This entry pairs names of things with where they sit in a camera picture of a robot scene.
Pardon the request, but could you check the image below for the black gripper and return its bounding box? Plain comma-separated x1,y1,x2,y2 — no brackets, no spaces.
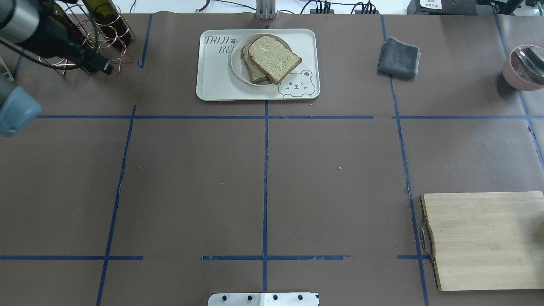
25,17,114,75

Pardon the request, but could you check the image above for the white round plate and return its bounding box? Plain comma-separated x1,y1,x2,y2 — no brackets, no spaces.
229,33,292,86

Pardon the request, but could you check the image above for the bread slice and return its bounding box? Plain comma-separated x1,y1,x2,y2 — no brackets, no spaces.
249,36,303,85

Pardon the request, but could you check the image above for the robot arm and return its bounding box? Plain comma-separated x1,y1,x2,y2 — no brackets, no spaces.
0,0,113,137

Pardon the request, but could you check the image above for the cream bear tray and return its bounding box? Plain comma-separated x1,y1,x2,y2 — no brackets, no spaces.
195,28,320,101

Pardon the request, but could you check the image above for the grey folded cloth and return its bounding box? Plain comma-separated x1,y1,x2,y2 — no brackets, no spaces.
377,37,421,79

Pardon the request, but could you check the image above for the black computer box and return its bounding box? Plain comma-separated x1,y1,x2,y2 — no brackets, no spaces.
406,0,500,16

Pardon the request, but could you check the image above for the pink bowl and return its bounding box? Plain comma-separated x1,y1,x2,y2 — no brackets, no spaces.
502,45,543,91

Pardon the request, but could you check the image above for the steel scoop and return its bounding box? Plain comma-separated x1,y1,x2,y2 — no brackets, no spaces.
515,46,544,85

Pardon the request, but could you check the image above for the wooden cutting board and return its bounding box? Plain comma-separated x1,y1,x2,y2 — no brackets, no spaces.
421,191,544,291

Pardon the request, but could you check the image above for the copper wire bottle rack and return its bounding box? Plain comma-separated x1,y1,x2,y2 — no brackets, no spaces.
17,0,134,75

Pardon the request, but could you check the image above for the aluminium frame post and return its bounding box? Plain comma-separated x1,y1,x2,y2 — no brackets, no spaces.
255,0,278,20

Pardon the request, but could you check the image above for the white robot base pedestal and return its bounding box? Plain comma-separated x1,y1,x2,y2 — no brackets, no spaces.
207,292,320,306

